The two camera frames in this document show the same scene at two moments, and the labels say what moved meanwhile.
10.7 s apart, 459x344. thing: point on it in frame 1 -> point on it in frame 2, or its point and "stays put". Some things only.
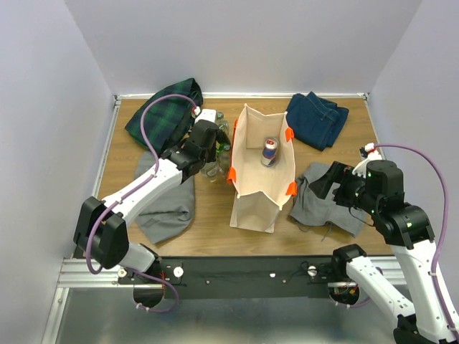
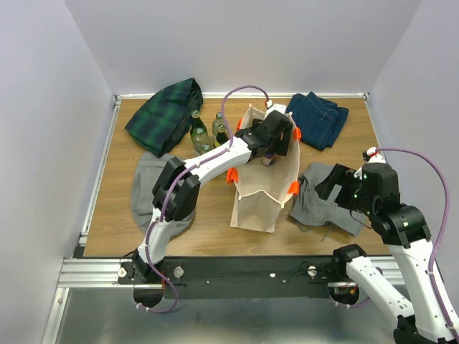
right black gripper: [338, 173] stays put
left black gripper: [212, 155] -> [280, 146]
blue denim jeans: [315, 122] stays put
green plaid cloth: [168, 121] stays put
